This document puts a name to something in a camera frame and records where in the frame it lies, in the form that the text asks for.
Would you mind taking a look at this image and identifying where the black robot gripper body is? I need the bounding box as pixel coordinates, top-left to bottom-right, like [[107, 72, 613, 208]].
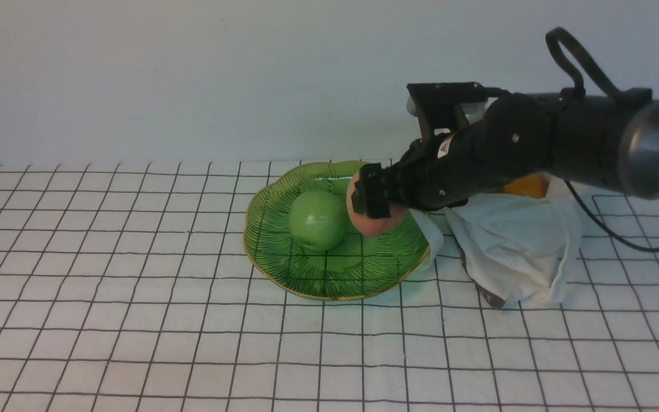
[[390, 94, 553, 212]]

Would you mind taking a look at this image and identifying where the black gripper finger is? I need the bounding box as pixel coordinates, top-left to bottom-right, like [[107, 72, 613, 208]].
[[351, 163, 391, 219]]

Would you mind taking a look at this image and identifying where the pink peach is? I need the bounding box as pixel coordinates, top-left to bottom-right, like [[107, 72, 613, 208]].
[[346, 172, 410, 237]]

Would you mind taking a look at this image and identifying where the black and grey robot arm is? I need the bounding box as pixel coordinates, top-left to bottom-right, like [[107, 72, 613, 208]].
[[348, 83, 659, 219]]

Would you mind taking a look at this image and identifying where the orange fruit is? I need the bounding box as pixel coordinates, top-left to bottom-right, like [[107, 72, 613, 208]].
[[502, 174, 549, 199]]

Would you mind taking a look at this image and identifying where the white cloth tote bag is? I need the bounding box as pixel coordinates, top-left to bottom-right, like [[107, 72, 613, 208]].
[[410, 176, 583, 310]]

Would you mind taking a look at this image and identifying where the green apple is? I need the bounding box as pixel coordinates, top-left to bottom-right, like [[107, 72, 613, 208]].
[[288, 191, 349, 253]]

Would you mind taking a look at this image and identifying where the green leaf-shaped ceramic plate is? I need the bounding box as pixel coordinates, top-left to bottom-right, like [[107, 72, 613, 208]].
[[243, 161, 432, 302]]

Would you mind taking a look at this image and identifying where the white grid tablecloth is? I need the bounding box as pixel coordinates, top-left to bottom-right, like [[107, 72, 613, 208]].
[[0, 162, 659, 411]]

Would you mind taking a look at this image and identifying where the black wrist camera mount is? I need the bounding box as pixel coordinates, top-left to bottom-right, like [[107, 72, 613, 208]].
[[406, 82, 489, 140]]

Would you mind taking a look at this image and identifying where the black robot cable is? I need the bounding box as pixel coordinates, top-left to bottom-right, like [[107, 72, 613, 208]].
[[545, 27, 659, 253]]

